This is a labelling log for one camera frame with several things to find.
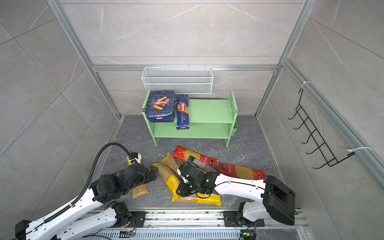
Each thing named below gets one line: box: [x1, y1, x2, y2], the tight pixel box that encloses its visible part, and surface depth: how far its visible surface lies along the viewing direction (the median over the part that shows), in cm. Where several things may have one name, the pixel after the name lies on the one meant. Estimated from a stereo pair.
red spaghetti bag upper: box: [172, 145, 219, 169], surface depth 95 cm
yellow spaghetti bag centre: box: [160, 152, 180, 174], surface depth 93 cm
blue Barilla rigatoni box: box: [146, 90, 175, 123], surface depth 81 cm
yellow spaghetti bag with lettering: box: [152, 162, 187, 203], surface depth 79 cm
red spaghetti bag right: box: [203, 156, 267, 180], surface depth 90 cm
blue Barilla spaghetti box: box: [176, 94, 190, 130], surface depth 81 cm
